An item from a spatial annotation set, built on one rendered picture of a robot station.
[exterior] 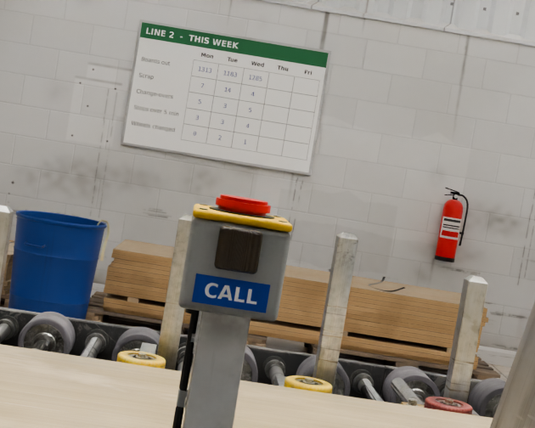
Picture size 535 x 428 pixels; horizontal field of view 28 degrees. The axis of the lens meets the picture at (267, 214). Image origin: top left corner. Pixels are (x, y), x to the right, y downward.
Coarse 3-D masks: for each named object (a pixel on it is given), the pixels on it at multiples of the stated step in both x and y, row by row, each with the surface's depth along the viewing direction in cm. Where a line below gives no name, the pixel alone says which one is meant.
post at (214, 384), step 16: (192, 320) 77; (208, 320) 76; (224, 320) 76; (240, 320) 76; (208, 336) 76; (224, 336) 76; (240, 336) 76; (192, 352) 77; (208, 352) 76; (224, 352) 76; (240, 352) 76; (192, 368) 77; (208, 368) 76; (224, 368) 76; (240, 368) 76; (192, 384) 76; (208, 384) 76; (224, 384) 76; (192, 400) 76; (208, 400) 76; (224, 400) 76; (176, 416) 77; (192, 416) 76; (208, 416) 76; (224, 416) 76
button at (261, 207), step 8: (216, 200) 77; (224, 200) 75; (232, 200) 75; (240, 200) 75; (248, 200) 75; (256, 200) 76; (224, 208) 76; (232, 208) 75; (240, 208) 75; (248, 208) 75; (256, 208) 75; (264, 208) 76
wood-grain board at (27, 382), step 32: (0, 352) 164; (32, 352) 168; (0, 384) 145; (32, 384) 148; (64, 384) 151; (96, 384) 154; (128, 384) 157; (160, 384) 160; (256, 384) 172; (0, 416) 129; (32, 416) 132; (64, 416) 134; (96, 416) 136; (128, 416) 139; (160, 416) 142; (256, 416) 150; (288, 416) 153; (320, 416) 157; (352, 416) 160; (384, 416) 163; (416, 416) 167; (448, 416) 171; (480, 416) 175
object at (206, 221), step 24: (216, 216) 73; (240, 216) 74; (264, 216) 77; (192, 240) 73; (216, 240) 73; (264, 240) 74; (288, 240) 74; (192, 264) 74; (264, 264) 74; (192, 288) 74; (192, 312) 77; (216, 312) 74; (240, 312) 74
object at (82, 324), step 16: (80, 320) 237; (16, 336) 236; (80, 336) 237; (112, 336) 237; (80, 352) 237; (112, 352) 237; (256, 352) 239; (272, 352) 239; (288, 352) 240; (176, 368) 238; (288, 368) 240; (352, 368) 241; (368, 368) 241; (384, 368) 241; (384, 400) 242
